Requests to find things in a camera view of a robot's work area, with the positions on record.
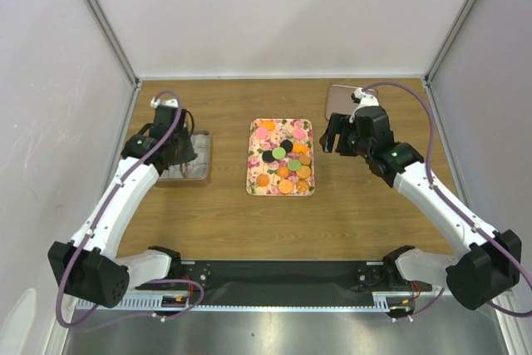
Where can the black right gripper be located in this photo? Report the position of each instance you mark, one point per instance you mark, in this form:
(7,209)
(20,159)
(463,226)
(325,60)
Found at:
(334,127)

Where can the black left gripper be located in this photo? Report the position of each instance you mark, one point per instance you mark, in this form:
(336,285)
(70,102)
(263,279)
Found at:
(189,152)

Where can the black sandwich cookie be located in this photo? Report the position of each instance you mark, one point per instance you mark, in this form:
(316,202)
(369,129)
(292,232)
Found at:
(268,157)
(287,145)

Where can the green cookie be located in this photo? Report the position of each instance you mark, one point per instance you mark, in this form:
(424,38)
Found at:
(279,153)
(294,165)

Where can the orange round cookie top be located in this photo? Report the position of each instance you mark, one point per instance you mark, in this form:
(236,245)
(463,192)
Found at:
(268,125)

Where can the metal serving tongs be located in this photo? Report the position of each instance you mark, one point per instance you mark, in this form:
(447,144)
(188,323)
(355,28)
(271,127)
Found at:
(186,168)

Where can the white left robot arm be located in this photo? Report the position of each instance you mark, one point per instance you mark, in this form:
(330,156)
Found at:
(86,267)

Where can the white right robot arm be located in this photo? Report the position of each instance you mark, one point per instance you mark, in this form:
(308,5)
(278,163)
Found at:
(484,260)

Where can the brown cookie tin box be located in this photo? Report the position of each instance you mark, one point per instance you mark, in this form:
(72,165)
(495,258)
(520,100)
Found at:
(202,145)

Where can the plain brown round cookie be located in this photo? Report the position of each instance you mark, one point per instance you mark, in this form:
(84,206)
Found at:
(304,159)

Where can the pink cookie right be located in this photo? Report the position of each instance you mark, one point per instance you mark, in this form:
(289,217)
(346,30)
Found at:
(299,134)

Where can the pink cookie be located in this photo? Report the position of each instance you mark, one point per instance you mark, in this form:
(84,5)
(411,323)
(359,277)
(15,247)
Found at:
(262,133)
(299,134)

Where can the orange fish shaped cookie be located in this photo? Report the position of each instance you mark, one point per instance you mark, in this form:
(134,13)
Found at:
(300,148)

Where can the brown tin lid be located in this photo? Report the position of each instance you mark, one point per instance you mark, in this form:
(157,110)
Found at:
(339,100)

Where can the dotted biscuit right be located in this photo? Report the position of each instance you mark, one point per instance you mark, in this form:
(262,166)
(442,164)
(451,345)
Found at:
(304,172)

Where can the dotted biscuit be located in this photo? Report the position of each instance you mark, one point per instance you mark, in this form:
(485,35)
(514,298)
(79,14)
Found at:
(304,172)
(285,187)

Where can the orange flower cookie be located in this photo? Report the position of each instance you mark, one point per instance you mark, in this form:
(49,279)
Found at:
(302,186)

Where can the floral serving tray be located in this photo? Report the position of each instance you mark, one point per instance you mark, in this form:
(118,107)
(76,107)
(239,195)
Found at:
(255,165)

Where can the orange swirl cookie centre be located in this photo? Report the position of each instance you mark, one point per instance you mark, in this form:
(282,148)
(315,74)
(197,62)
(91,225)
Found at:
(283,171)

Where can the orange swirl cookie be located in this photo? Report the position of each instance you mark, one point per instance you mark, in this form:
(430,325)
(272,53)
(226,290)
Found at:
(262,180)
(283,171)

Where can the dotted biscuit bottom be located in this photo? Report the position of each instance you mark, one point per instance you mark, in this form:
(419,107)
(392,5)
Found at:
(285,187)

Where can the pink cookie left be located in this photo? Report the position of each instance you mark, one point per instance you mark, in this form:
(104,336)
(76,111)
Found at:
(262,133)

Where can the orange swirl cookie left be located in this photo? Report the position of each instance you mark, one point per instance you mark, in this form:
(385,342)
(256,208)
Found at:
(262,180)

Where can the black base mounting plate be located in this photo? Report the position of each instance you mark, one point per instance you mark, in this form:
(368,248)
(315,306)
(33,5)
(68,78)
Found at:
(359,275)

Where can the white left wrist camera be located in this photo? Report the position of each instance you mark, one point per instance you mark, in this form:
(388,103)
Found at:
(158,102)

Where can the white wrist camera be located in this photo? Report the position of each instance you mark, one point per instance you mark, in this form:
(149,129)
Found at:
(158,102)
(362,99)

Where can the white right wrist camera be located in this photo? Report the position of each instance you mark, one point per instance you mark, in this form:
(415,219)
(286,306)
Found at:
(362,99)

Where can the aluminium cable duct rail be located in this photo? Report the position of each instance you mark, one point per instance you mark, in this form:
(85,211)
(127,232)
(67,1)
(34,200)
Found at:
(292,297)

